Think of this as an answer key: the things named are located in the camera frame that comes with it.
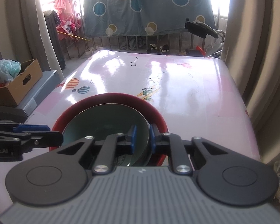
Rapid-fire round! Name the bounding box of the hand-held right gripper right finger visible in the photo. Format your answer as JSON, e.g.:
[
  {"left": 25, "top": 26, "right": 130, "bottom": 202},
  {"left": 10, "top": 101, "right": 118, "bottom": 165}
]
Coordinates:
[{"left": 149, "top": 124, "right": 231, "bottom": 175}]

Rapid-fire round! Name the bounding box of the pink floral garment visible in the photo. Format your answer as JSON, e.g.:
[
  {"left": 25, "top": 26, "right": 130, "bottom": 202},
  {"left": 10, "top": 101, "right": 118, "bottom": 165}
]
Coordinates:
[{"left": 57, "top": 14, "right": 83, "bottom": 40}]

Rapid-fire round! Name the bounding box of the beige curtain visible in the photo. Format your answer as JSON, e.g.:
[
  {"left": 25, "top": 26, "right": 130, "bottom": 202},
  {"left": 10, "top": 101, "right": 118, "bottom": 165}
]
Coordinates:
[
  {"left": 220, "top": 0, "right": 280, "bottom": 166},
  {"left": 0, "top": 0, "right": 66, "bottom": 80}
]

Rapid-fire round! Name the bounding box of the cardboard box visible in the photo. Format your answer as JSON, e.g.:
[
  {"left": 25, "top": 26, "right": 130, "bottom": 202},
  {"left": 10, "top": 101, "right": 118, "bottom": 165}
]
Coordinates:
[{"left": 0, "top": 59, "right": 43, "bottom": 107}]

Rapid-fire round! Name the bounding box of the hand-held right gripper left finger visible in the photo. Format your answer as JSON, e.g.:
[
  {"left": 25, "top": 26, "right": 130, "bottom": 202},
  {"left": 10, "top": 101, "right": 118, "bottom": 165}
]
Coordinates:
[{"left": 57, "top": 125, "right": 138, "bottom": 175}]

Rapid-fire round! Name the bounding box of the black exercise bike seat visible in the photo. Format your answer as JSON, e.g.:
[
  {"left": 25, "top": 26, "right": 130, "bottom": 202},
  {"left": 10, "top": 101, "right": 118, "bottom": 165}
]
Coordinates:
[{"left": 184, "top": 18, "right": 219, "bottom": 39}]

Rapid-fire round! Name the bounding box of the red and black bowl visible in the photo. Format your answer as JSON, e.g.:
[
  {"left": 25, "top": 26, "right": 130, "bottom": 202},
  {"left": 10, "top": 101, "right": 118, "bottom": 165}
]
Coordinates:
[{"left": 49, "top": 93, "right": 169, "bottom": 168}]

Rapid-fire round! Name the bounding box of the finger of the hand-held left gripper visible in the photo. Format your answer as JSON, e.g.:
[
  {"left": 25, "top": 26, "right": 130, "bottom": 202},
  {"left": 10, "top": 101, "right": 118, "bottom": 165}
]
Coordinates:
[
  {"left": 0, "top": 119, "right": 50, "bottom": 133},
  {"left": 0, "top": 131, "right": 64, "bottom": 153}
]

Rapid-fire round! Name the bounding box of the grey storage box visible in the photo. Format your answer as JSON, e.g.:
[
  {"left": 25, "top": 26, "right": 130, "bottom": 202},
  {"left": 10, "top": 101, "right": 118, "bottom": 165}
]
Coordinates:
[{"left": 15, "top": 70, "right": 64, "bottom": 118}]

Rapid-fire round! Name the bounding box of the pale green plastic bag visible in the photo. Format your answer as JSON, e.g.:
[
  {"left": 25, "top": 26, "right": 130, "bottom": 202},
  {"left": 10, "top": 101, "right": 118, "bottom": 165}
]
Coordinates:
[{"left": 0, "top": 59, "right": 22, "bottom": 84}]

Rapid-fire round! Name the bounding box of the blue blanket with circles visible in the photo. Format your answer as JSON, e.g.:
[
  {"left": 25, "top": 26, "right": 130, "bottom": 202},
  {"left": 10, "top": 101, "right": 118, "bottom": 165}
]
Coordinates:
[{"left": 83, "top": 0, "right": 216, "bottom": 38}]

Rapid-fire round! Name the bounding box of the yellow stick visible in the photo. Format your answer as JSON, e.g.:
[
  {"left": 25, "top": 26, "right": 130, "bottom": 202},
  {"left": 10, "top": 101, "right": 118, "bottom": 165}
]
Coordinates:
[{"left": 57, "top": 30, "right": 94, "bottom": 43}]

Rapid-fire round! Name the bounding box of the dark radiator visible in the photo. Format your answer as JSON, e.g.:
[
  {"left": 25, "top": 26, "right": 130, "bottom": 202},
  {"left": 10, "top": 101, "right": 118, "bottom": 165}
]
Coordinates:
[{"left": 43, "top": 10, "right": 66, "bottom": 70}]

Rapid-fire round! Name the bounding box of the black box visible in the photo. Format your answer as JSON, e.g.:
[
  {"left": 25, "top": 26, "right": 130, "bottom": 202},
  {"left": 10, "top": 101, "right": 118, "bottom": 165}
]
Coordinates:
[{"left": 0, "top": 105, "right": 28, "bottom": 124}]

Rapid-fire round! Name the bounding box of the exercise bike frame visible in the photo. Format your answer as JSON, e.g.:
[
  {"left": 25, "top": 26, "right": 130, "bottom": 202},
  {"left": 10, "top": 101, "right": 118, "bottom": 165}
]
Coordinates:
[{"left": 204, "top": 29, "right": 225, "bottom": 57}]

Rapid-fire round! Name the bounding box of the marbled green bowl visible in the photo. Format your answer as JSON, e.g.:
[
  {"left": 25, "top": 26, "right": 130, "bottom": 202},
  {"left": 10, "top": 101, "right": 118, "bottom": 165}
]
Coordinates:
[{"left": 61, "top": 104, "right": 152, "bottom": 167}]

